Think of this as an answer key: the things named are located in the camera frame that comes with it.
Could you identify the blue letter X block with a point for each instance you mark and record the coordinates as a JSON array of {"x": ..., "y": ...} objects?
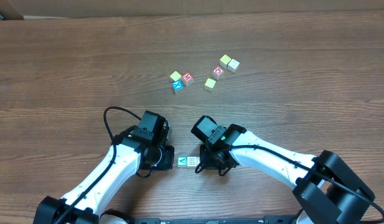
[{"x": 177, "y": 86}]

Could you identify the white block far right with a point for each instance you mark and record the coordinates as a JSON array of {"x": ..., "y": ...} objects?
[{"x": 233, "y": 65}]

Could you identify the yellow block middle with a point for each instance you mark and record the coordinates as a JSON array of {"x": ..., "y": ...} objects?
[{"x": 209, "y": 84}]

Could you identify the yellow block left cluster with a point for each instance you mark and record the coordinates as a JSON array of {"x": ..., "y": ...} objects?
[{"x": 175, "y": 76}]

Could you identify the red letter M block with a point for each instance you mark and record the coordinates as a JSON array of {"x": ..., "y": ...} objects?
[{"x": 187, "y": 79}]

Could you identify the white letter E block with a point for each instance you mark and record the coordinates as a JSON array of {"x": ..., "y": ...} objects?
[{"x": 192, "y": 162}]

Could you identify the green letter V block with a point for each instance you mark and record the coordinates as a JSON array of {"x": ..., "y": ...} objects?
[{"x": 182, "y": 161}]

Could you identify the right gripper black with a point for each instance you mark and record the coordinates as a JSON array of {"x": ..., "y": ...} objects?
[{"x": 206, "y": 158}]

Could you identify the yellow block far right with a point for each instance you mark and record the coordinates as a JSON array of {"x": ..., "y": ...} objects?
[{"x": 224, "y": 61}]

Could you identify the red letter C block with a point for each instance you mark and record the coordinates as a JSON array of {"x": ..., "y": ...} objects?
[{"x": 217, "y": 72}]

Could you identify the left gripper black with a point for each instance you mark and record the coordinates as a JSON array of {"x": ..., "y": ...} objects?
[{"x": 168, "y": 157}]

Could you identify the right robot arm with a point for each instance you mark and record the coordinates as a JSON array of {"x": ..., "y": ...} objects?
[{"x": 326, "y": 188}]

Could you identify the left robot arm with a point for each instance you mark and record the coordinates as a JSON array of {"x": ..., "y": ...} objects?
[{"x": 86, "y": 203}]

